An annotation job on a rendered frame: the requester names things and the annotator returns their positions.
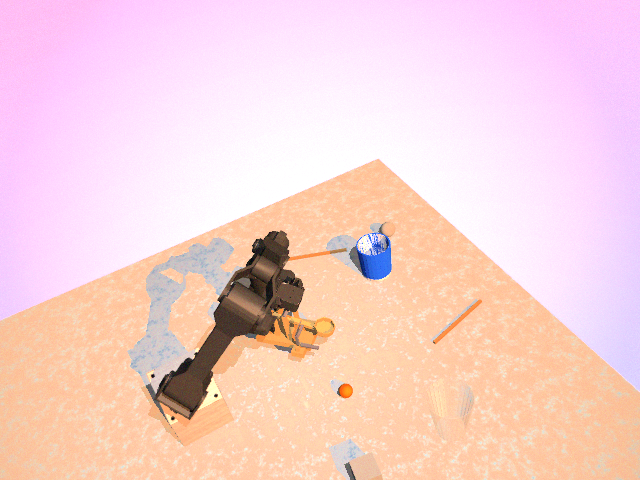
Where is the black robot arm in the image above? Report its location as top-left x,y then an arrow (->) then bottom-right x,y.
154,230 -> 305,420

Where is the pale yellow flat square pad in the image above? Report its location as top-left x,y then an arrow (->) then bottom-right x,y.
236,277 -> 251,288

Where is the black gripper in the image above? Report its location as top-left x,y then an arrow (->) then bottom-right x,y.
248,269 -> 295,336

